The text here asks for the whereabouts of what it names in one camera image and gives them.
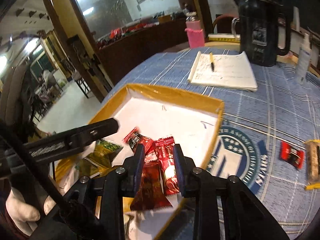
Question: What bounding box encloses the gold snack packet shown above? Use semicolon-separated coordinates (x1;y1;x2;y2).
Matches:
75;158;105;178
86;139;123;168

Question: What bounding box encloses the red black jujube candy packet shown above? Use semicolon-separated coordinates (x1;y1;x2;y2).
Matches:
123;127;154;153

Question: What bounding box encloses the dark red pastry packet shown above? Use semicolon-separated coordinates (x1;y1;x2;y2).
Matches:
130;161;172;211

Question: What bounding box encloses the small red black candy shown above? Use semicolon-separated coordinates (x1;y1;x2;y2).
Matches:
280;141;304;170

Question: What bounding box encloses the red foil snack packet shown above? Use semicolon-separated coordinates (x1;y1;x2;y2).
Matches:
155;136;179;196

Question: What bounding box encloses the clear soda cracker packet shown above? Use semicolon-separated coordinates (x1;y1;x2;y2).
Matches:
305;139;319;190

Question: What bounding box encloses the white gloved left hand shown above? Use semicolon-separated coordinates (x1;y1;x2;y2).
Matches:
5;187;41;237

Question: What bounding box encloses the gold cardboard box tray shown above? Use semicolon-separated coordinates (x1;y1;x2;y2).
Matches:
53;83;225;240

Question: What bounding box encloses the dark wooden sideboard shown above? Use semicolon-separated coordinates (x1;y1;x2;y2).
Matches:
98;19;187;85

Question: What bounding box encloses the white notebook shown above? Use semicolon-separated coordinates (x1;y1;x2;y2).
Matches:
188;51;258;92

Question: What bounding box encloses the black yellow pen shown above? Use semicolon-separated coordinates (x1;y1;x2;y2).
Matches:
209;53;215;72

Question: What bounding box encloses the pink sleeved water bottle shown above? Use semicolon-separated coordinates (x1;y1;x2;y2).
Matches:
185;12;205;49

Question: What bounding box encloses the white spray bottle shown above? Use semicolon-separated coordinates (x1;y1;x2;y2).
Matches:
295;33;312;85

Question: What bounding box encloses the black electric kettle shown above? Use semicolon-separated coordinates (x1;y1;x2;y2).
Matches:
231;0;293;67

